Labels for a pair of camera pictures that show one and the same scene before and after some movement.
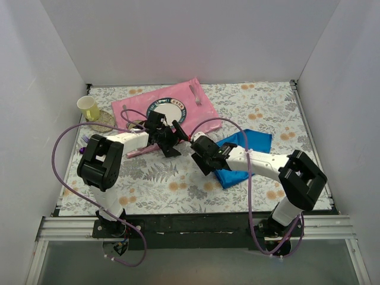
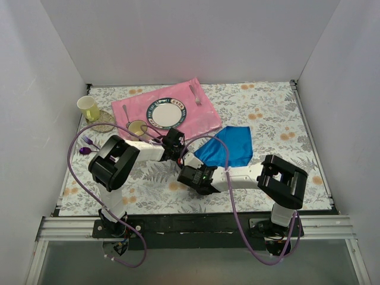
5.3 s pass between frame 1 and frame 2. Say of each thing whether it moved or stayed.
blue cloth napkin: moved
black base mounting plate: stayed
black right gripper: moved
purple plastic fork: stayed
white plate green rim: stayed
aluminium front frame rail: stayed
